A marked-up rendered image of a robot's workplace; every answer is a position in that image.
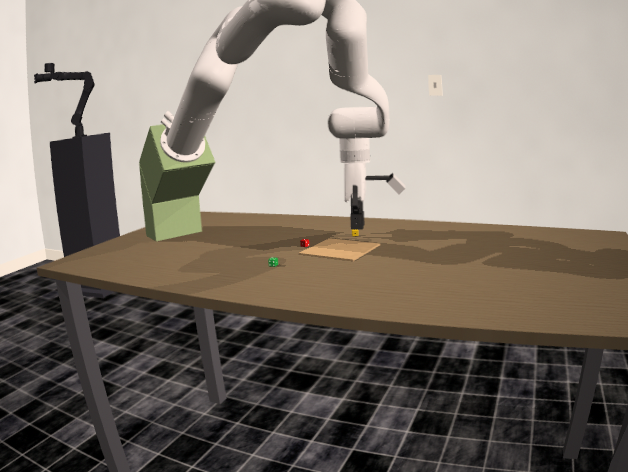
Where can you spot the tan mat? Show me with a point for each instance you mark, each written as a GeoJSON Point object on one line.
{"type": "Point", "coordinates": [340, 249]}

